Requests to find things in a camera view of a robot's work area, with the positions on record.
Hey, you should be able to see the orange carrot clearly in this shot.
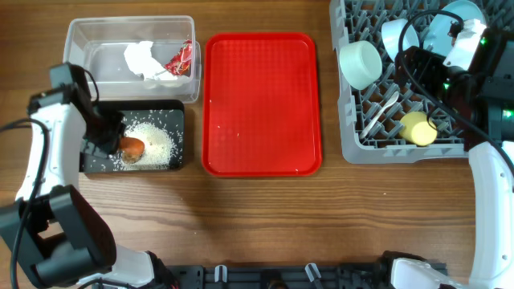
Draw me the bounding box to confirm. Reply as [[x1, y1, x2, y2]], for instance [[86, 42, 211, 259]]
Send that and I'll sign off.
[[119, 136, 145, 157]]

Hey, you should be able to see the light blue plate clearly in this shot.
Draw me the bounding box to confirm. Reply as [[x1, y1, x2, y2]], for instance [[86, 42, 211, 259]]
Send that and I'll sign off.
[[423, 0, 486, 56]]

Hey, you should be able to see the brown food scrap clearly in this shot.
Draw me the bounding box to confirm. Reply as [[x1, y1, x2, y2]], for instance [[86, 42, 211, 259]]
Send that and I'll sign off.
[[121, 152, 142, 165]]

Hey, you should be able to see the white plastic spoon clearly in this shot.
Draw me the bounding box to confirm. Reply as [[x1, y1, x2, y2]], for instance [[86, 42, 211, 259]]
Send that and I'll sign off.
[[359, 92, 399, 140]]

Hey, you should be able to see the light blue bowl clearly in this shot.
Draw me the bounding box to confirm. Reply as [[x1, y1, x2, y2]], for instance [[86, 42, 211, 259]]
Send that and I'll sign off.
[[381, 18, 419, 61]]

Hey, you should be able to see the yellow cup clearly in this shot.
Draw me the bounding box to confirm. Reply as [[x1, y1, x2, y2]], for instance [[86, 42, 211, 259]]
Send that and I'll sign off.
[[399, 112, 438, 146]]

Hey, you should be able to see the white rice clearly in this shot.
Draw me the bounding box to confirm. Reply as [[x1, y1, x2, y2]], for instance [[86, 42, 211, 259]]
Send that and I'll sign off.
[[86, 108, 185, 171]]

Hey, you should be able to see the green bowl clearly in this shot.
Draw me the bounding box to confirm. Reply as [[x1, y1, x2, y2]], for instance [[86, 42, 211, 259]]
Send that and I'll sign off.
[[339, 41, 382, 90]]

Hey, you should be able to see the white napkin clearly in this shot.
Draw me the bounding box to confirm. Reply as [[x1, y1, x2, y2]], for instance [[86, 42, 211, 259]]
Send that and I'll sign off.
[[124, 41, 178, 81]]

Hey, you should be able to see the red snack wrapper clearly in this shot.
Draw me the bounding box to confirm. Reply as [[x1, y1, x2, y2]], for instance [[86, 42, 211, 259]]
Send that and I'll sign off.
[[164, 40, 193, 76]]

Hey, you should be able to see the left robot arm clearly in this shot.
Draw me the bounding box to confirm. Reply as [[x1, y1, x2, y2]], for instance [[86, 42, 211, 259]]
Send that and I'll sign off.
[[1, 63, 180, 289]]

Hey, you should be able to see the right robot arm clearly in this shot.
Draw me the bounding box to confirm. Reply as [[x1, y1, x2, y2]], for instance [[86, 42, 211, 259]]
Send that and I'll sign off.
[[394, 28, 513, 288]]

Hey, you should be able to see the black waste tray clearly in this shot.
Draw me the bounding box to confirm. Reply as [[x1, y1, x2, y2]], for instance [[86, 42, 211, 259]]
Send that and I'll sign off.
[[78, 99, 186, 174]]

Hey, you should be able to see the grey dishwasher rack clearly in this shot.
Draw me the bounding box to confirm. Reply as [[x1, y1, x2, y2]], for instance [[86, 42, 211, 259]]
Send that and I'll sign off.
[[329, 0, 467, 164]]

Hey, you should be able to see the clear plastic bin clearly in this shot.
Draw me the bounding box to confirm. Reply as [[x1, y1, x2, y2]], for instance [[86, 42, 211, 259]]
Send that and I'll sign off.
[[63, 15, 202, 104]]

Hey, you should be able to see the red serving tray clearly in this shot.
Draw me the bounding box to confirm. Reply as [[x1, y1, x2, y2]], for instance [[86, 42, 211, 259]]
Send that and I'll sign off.
[[202, 32, 322, 177]]

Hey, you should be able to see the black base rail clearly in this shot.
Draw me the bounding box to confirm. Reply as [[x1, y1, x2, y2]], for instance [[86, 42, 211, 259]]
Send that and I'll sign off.
[[160, 263, 450, 289]]

